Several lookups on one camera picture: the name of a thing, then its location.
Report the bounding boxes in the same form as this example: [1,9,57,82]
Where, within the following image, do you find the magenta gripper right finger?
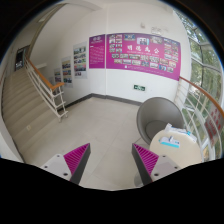
[132,143,180,186]

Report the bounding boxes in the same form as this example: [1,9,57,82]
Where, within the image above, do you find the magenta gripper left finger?
[41,143,91,184]

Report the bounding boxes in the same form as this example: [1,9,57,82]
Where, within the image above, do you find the round cream side table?
[133,129,203,188]

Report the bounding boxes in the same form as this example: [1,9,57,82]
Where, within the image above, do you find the grey round tub chair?
[136,97,184,144]

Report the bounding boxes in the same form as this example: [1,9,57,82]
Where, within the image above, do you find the beige staircase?
[0,68,60,166]

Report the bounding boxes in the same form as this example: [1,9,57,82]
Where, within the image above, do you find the wooden stair handrail railing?
[25,58,68,121]

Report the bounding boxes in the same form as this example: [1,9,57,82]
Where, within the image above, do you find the window side wooden railing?
[174,77,224,161]

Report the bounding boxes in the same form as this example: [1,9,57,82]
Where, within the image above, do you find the red window sign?
[205,106,224,146]

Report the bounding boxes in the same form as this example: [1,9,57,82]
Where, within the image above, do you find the green exit sign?
[133,85,146,92]

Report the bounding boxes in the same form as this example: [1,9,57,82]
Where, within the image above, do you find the small white photo board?
[54,68,62,84]

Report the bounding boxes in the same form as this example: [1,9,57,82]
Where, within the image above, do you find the dark notice board upstairs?
[15,48,25,70]

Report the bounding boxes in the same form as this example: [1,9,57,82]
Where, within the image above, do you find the large magenta wall poster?
[106,33,181,80]

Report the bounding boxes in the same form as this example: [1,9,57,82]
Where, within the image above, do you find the white photo wall board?
[73,42,87,79]

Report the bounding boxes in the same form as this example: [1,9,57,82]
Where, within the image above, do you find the narrow magenta wall poster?
[89,34,105,69]

